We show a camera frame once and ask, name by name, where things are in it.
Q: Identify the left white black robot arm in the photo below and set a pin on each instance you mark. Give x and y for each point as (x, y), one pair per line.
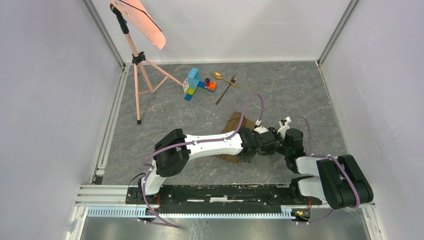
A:
(176, 149)

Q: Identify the gold spoon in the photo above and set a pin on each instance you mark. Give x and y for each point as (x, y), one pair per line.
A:
(218, 76)

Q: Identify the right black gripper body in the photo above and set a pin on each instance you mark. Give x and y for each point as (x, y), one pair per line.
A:
(281, 148)

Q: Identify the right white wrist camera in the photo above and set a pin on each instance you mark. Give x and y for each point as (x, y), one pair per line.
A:
(284, 126)

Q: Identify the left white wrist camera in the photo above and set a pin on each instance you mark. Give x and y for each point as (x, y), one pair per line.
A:
(260, 128)

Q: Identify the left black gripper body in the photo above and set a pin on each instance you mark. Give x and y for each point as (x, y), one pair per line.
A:
(269, 140)

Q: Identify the white slotted cable duct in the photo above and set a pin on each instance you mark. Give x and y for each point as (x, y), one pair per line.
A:
(142, 212)

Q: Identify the colourful toy block structure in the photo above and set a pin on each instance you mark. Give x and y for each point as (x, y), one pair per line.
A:
(192, 82)

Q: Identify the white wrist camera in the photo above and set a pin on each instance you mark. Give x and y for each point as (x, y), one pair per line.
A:
(284, 126)
(260, 128)

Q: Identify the brown cloth napkin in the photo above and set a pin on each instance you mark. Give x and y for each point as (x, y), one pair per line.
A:
(232, 125)

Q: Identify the black fork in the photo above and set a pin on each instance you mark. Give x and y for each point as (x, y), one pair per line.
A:
(225, 91)

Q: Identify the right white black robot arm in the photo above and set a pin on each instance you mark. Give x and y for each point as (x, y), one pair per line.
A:
(339, 181)

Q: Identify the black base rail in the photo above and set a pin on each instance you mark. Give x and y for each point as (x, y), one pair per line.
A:
(221, 199)

